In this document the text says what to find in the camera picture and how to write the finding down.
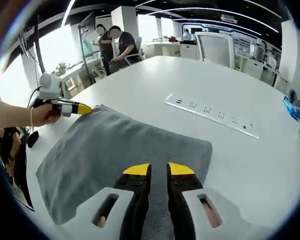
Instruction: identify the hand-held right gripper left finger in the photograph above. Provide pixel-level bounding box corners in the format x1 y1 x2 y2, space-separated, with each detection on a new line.
73 162 152 240

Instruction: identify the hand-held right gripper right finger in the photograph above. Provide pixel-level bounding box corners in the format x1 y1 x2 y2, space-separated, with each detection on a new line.
166 161 251 240

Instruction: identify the grey towel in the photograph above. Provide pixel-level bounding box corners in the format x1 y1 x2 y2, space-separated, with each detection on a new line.
36 104 214 240

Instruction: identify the person's left hand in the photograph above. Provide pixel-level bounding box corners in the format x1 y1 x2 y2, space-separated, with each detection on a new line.
31 102 61 128

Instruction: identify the small green plant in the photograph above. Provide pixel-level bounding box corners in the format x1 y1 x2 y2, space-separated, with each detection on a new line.
56 61 69 76

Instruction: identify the small black object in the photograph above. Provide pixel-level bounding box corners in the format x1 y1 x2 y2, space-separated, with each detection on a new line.
28 130 40 149

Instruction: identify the white swivel chair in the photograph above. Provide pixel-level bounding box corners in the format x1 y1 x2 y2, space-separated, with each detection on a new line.
124 36 146 67

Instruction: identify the white table socket panel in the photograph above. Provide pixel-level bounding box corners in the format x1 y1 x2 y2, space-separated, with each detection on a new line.
164 93 261 140

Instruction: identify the white office desk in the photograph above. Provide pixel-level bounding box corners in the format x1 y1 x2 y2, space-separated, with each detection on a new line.
142 39 198 61

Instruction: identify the blue tissue pack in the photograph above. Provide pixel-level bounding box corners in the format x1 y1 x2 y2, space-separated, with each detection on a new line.
283 96 300 121

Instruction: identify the white mesh office chair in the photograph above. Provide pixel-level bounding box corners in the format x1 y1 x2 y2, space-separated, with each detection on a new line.
194 31 236 70

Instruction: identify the dark grey object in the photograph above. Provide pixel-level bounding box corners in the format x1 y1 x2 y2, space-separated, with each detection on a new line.
289 89 300 114

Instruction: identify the ceiling air conditioner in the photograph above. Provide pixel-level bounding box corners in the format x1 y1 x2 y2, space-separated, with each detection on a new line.
220 14 238 25

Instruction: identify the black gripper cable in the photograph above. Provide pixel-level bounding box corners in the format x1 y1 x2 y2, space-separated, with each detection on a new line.
27 86 44 109

